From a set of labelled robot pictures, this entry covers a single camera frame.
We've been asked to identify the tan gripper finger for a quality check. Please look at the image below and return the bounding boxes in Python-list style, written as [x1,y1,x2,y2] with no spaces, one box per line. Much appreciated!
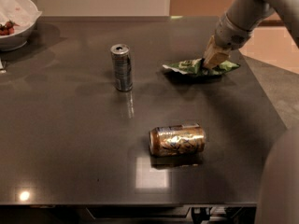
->
[203,36,231,69]

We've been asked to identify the green jalapeno chip bag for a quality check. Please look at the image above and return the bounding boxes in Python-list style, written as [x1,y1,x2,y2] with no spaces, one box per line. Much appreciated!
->
[163,59,240,77]

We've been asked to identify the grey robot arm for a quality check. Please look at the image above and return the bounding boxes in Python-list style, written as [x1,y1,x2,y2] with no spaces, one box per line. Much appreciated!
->
[204,0,299,224]

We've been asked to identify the orange soda can lying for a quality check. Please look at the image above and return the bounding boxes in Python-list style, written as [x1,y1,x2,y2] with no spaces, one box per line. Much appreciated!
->
[149,123,206,157]

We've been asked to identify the silver upright drink can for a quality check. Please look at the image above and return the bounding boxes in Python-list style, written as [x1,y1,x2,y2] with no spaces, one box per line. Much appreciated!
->
[110,44,133,91]

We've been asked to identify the white bowl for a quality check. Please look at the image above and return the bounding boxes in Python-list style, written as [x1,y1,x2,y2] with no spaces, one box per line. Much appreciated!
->
[0,22,36,51]

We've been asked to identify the white paper napkin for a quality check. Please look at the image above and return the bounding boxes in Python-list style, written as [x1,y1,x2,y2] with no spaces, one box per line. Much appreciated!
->
[0,0,42,26]

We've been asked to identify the red strawberries in bowl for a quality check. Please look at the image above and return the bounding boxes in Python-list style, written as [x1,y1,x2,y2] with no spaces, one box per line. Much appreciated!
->
[0,21,17,35]

